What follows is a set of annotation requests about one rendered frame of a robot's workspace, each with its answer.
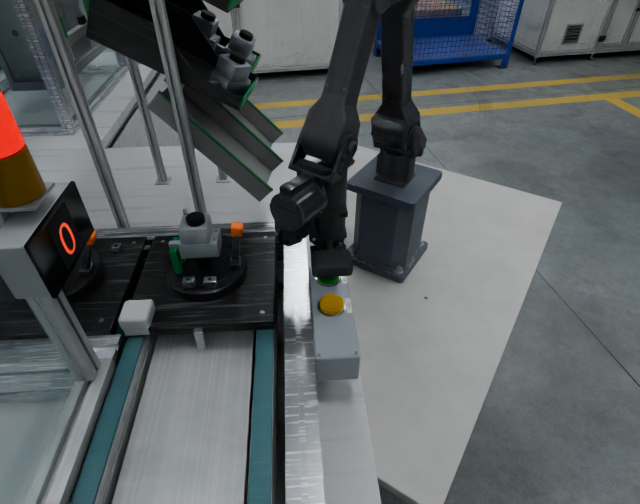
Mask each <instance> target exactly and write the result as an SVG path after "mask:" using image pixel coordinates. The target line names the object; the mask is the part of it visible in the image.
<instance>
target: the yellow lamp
mask: <svg viewBox="0 0 640 504"><path fill-rule="evenodd" d="M45 190H46V186H45V184H44V182H43V179H42V177H41V175H40V173H39V171H38V169H37V167H36V164H35V162H34V160H33V158H32V156H31V154H30V151H29V149H28V147H27V145H26V143H25V145H24V146H23V148H22V149H21V150H19V151H18V152H16V153H14V154H12V155H10V156H7V157H4V158H1V159H0V207H2V208H11V207H18V206H22V205H25V204H28V203H30V202H33V201H35V200H36V199H38V198H39V197H41V196H42V195H43V194H44V192H45Z"/></svg>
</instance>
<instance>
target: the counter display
mask: <svg viewBox="0 0 640 504"><path fill-rule="evenodd" d="M64 202H65V204H66V206H67V209H68V211H69V213H70V215H71V218H72V220H73V222H74V224H75V227H76V229H77V231H78V233H79V236H80V238H81V240H82V242H83V246H82V248H81V250H80V251H79V253H78V255H77V257H76V259H75V260H74V262H73V264H72V266H71V268H70V269H69V271H68V270H67V268H66V266H65V264H64V262H63V260H62V258H61V256H60V254H59V252H58V250H57V248H56V246H55V244H54V242H53V240H52V238H51V236H50V234H49V232H48V230H47V226H48V225H49V223H50V222H51V220H52V219H53V217H54V216H55V215H56V213H57V212H58V210H59V209H60V207H61V206H62V205H63V203H64ZM93 231H94V228H93V225H92V223H91V220H90V218H89V216H88V213H87V211H86V208H85V206H84V203H83V201H82V199H81V196H80V194H79V191H78V189H77V186H76V184H75V182H74V181H70V183H69V184H68V186H67V187H66V188H65V190H64V191H63V192H62V194H61V195H60V197H59V198H58V199H57V201H56V202H55V204H54V205H53V206H52V208H51V209H50V210H49V212H48V213H47V215H46V216H45V217H44V219H43V220H42V221H41V223H40V224H39V226H38V227H37V228H36V230H35V231H34V233H33V234H32V235H31V237H30V238H29V239H28V241H27V242H26V244H25V245H24V246H23V247H24V248H25V250H26V252H27V254H28V256H29V257H30V259H31V261H32V263H33V264H34V266H35V268H36V270H37V272H38V273H39V275H40V277H41V279H42V281H43V282H44V284H45V286H46V288H47V289H48V291H49V293H50V295H51V297H52V298H53V299H55V298H57V297H58V295H59V293H60V291H61V289H62V288H63V286H64V284H65V282H66V280H67V279H68V277H69V275H70V273H71V271H72V269H73V268H74V266H75V264H76V262H77V260H78V259H79V257H80V255H81V253H82V251H83V249H84V248H85V246H86V244H87V242H88V240H89V239H90V237H91V235H92V233H93Z"/></svg>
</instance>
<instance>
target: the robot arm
mask: <svg viewBox="0 0 640 504"><path fill-rule="evenodd" d="M418 2H419V0H343V4H344V7H343V11H342V15H341V19H340V23H339V27H338V31H337V35H336V40H335V44H334V48H333V52H332V56H331V60H330V64H329V68H328V72H327V76H326V80H325V84H324V88H323V91H322V94H321V97H320V98H319V99H318V100H317V101H316V102H315V103H314V105H313V106H312V107H311V108H310V109H309V111H308V113H307V116H306V119H305V122H304V125H303V127H302V130H301V132H300V135H299V138H298V141H297V143H296V146H295V149H294V152H293V155H292V157H291V160H290V163H289V166H288V169H290V170H293V171H295V172H297V176H296V177H295V178H293V179H292V180H290V181H288V182H285V183H284V184H282V185H281V186H280V187H279V189H280V192H279V193H278V194H276V195H275V196H273V197H272V199H271V203H270V204H269V205H270V212H271V214H272V216H273V218H274V222H275V231H276V233H277V235H278V241H279V242H280V243H282V244H283V245H286V246H291V245H294V244H297V243H300V242H301V241H302V239H303V238H305V237H307V236H308V235H309V241H310V242H312V243H313V244H314V245H315V246H310V252H311V266H312V275H313V276H314V277H316V278H317V277H337V276H350V275H352V273H353V263H352V258H351V254H350V252H349V251H348V250H347V248H346V244H344V240H345V238H347V232H346V227H345V219H346V217H348V211H347V206H346V195H347V172H348V170H347V169H348V168H349V167H350V166H351V165H353V164H354V162H355V160H354V159H353V156H354V154H355V152H356V151H357V146H358V134H359V129H360V120H359V116H358V112H357V101H358V97H359V93H360V89H361V86H362V82H363V78H364V75H365V71H366V67H367V64H368V60H369V56H370V53H371V49H372V45H373V42H374V38H375V34H376V31H377V27H378V23H379V20H380V16H381V62H382V104H381V106H380V107H379V109H378V110H377V111H376V113H375V114H374V115H373V116H372V118H371V125H372V130H371V135H372V138H373V145H374V147H375V148H380V152H379V153H378V155H377V166H376V172H377V173H378V174H376V175H375V176H374V179H375V180H377V181H381V182H384V183H387V184H390V185H393V186H397V187H400V188H404V187H405V186H406V185H407V184H408V183H409V182H410V181H411V180H412V179H413V178H414V177H415V176H416V172H414V167H415V160H416V157H421V156H422V155H423V151H424V148H425V147H426V142H427V138H426V136H425V134H424V132H423V130H422V128H421V127H420V112H419V111H418V109H417V107H416V106H415V104H414V102H413V100H412V99H411V98H412V97H411V91H412V67H413V42H414V17H415V7H416V5H417V4H418ZM306 155H309V156H312V157H315V158H318V159H321V161H320V162H318V163H315V162H312V161H309V160H306V159H304V158H305V156H306Z"/></svg>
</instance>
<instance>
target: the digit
mask: <svg viewBox="0 0 640 504"><path fill-rule="evenodd" d="M47 230H48V232H49V234H50V236H51V238H52V240H53V242H54V244H55V246H56V248H57V250H58V252H59V254H60V256H61V258H62V260H63V262H64V264H65V266H66V268H67V270H68V271H69V269H70V268H71V266H72V264H73V262H74V260H75V259H76V257H77V255H78V253H79V251H80V250H81V248H82V246H83V242H82V240H81V238H80V236H79V233H78V231H77V229H76V227H75V224H74V222H73V220H72V218H71V215H70V213H69V211H68V209H67V206H66V204H65V202H64V203H63V205H62V206H61V207H60V209H59V210H58V212H57V213H56V215H55V216H54V217H53V219H52V220H51V222H50V223H49V225H48V226H47Z"/></svg>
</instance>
